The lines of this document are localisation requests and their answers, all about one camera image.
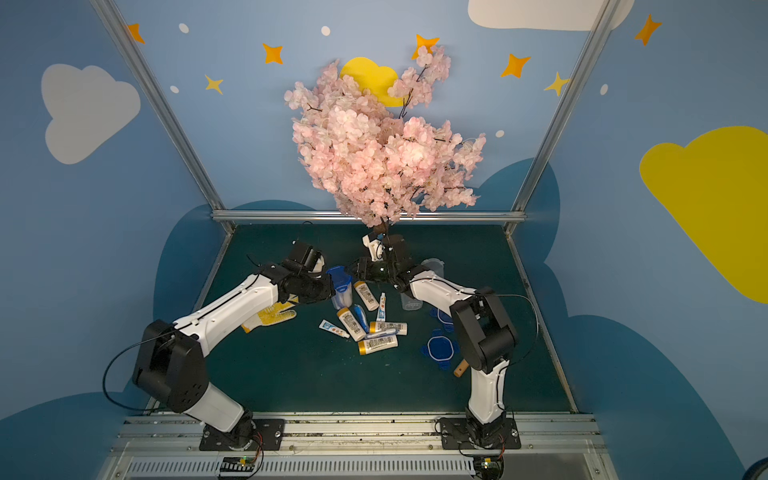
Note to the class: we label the left aluminium frame post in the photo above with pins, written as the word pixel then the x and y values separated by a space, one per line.
pixel 114 23

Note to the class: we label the orange-cap white bottle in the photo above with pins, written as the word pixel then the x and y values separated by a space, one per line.
pixel 351 324
pixel 388 328
pixel 370 301
pixel 370 346

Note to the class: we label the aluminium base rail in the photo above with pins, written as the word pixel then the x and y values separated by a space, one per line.
pixel 361 446

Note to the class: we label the blue cup lid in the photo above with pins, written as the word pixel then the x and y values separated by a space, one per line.
pixel 440 349
pixel 443 318

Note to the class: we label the circuit board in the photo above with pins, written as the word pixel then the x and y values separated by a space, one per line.
pixel 488 468
pixel 237 467

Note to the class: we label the white blue toothpaste tube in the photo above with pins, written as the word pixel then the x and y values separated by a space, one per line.
pixel 381 312

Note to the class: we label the right aluminium frame post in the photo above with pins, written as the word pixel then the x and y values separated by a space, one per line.
pixel 583 68

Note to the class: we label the right circuit board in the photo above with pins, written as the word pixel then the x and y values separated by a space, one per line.
pixel 488 468

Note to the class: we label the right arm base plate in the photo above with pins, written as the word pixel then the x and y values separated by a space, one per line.
pixel 466 434

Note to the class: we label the aluminium frame post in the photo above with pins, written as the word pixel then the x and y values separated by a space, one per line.
pixel 583 68
pixel 114 23

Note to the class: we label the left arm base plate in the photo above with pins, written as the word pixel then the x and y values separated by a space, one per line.
pixel 247 435

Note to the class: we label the pink cherry blossom tree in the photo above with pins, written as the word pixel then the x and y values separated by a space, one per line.
pixel 381 166

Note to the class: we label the yellow work glove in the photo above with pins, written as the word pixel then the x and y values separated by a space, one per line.
pixel 270 316

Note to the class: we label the left circuit board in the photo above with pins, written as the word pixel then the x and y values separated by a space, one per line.
pixel 237 467

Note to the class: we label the green wooden-handled scraper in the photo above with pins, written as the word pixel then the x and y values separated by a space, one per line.
pixel 461 368

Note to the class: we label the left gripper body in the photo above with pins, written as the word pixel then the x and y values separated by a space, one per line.
pixel 324 287

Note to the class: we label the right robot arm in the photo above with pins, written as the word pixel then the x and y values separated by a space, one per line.
pixel 485 333

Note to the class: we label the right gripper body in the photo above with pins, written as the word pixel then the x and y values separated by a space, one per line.
pixel 365 268

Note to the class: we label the blue toothbrush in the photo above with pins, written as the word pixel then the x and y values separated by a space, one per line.
pixel 361 317

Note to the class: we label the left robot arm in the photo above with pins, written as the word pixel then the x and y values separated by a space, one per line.
pixel 171 361

